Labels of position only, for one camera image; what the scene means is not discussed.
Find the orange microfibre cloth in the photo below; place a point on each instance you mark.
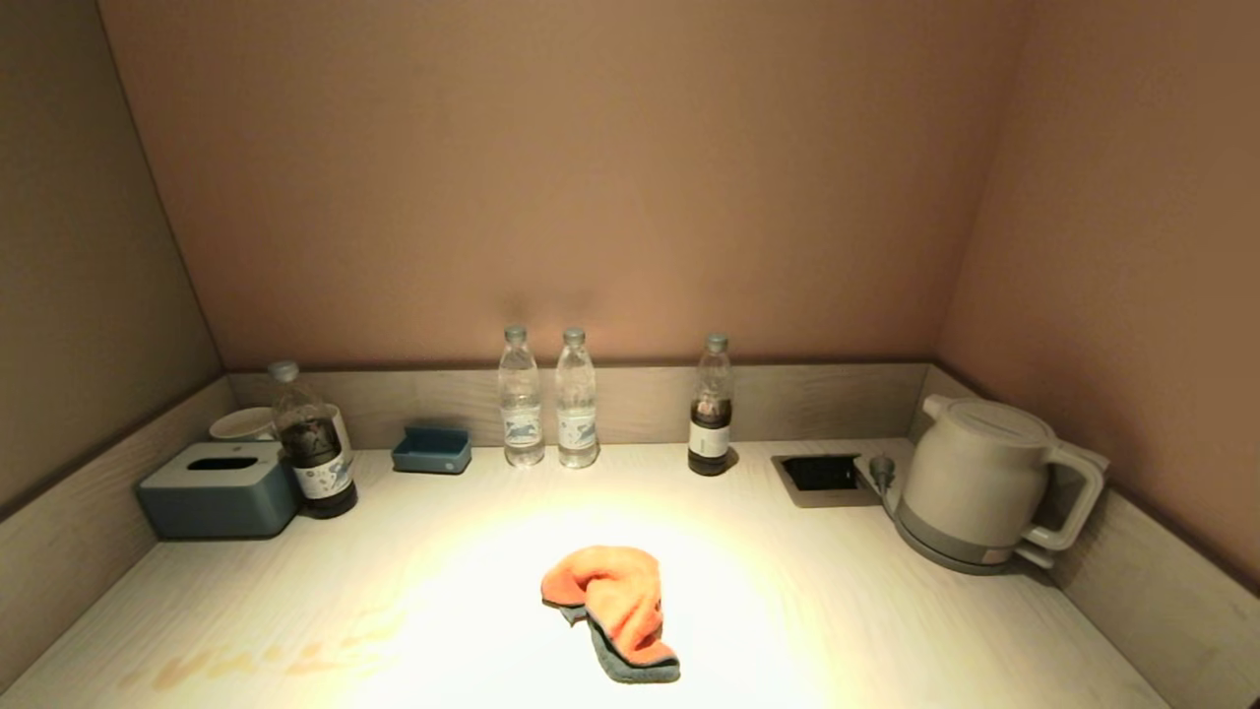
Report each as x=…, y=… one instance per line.
x=620, y=596

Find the clear water bottle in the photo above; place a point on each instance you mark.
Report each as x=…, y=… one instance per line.
x=521, y=414
x=577, y=414

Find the small dark drink bottle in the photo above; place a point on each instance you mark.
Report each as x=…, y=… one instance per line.
x=710, y=433

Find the small blue tray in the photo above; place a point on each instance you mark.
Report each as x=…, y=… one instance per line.
x=431, y=455

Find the recessed black socket box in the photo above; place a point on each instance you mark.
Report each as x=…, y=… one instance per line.
x=822, y=475

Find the grey power plug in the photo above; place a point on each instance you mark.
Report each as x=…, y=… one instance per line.
x=882, y=471

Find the large dark drink bottle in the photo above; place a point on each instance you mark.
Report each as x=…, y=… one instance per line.
x=315, y=458

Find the grey kettle base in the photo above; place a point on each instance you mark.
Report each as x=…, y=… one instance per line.
x=935, y=551

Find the white electric kettle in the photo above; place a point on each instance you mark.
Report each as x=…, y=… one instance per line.
x=975, y=473

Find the white ceramic cup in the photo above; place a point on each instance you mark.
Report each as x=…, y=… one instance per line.
x=241, y=425

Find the blue tissue box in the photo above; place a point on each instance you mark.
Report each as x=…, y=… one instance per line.
x=217, y=502

